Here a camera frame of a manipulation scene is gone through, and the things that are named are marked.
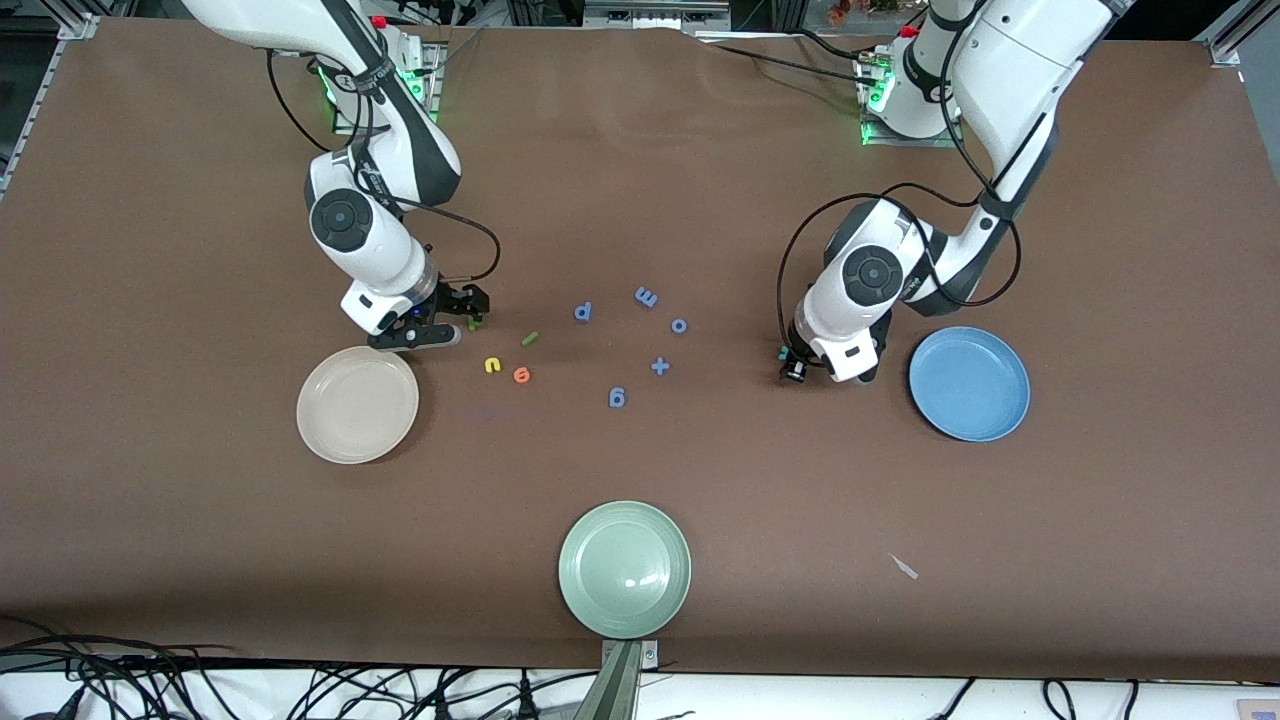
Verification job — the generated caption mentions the beige round plate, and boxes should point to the beige round plate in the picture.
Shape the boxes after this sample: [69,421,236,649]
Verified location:
[296,346,420,465]

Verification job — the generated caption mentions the blue round plate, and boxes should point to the blue round plate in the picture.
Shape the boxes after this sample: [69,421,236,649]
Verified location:
[908,326,1031,443]

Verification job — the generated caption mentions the brown table cover sheet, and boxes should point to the brown table cover sheet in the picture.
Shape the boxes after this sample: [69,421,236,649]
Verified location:
[0,15,1280,686]

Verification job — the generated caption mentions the green round plate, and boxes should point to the green round plate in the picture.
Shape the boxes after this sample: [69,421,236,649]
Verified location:
[558,501,693,640]

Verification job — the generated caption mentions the black background equipment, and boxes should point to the black background equipment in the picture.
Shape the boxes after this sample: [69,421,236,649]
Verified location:
[505,0,736,31]

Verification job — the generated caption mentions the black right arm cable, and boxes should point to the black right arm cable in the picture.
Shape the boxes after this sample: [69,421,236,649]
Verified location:
[265,45,501,286]

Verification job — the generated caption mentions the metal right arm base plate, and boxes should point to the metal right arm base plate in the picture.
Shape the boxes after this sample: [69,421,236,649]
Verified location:
[333,40,441,136]

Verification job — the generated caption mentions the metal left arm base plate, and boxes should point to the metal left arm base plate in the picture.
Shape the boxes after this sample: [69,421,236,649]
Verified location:
[862,50,966,149]

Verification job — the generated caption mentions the black table cable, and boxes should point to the black table cable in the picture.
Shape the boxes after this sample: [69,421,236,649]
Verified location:
[712,40,881,86]

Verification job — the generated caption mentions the grey metal camera stand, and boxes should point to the grey metal camera stand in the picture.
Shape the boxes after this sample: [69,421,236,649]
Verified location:
[572,640,661,720]

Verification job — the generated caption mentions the aluminium frame rail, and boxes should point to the aluminium frame rail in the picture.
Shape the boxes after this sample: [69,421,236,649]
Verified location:
[0,12,101,196]
[1205,0,1280,69]

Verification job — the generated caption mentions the tangled black floor cables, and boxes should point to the tangled black floor cables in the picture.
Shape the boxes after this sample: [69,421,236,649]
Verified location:
[0,618,561,720]

